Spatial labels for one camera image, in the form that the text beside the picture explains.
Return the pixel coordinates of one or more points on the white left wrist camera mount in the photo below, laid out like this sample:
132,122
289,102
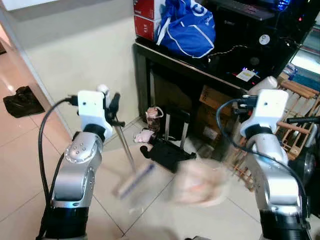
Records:
91,110

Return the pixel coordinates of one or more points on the white paper card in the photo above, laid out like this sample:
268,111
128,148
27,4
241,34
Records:
246,75

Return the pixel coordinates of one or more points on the glass top cabinet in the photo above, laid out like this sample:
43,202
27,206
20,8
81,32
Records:
307,62

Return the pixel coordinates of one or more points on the black bag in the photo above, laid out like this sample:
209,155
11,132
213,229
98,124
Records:
22,102

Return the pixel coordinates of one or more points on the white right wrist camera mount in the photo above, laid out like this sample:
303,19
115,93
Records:
266,110

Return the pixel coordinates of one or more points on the wooden slatted rack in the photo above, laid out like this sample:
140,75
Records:
300,100

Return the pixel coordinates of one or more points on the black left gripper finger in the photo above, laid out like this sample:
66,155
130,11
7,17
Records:
114,102

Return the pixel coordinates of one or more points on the black dustpan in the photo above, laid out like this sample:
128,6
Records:
167,155

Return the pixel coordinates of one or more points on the small blue packet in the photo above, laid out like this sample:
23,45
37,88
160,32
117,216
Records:
291,71

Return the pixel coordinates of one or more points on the blue and white bag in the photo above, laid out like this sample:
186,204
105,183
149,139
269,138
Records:
187,30

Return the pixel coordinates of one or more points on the red and white box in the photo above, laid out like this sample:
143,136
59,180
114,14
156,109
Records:
145,17

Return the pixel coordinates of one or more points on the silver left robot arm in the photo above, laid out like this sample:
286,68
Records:
75,175

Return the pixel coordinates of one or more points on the broom with silver shaft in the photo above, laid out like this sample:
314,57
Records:
125,146

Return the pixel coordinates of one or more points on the black computer tower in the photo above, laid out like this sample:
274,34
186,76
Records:
240,30

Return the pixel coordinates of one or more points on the black table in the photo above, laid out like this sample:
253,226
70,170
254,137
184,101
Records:
175,62

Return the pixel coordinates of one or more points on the pink doll toy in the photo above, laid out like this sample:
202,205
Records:
152,120

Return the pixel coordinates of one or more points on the black vacuum cleaner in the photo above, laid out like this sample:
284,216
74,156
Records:
312,172

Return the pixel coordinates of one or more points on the brown cardboard box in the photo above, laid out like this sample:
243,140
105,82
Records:
215,100

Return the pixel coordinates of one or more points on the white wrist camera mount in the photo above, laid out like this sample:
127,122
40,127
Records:
266,110
91,110

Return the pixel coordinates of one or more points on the pink crumpled rubbish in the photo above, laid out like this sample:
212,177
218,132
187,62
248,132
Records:
200,182

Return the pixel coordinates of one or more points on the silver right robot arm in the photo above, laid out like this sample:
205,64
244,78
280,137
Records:
272,180

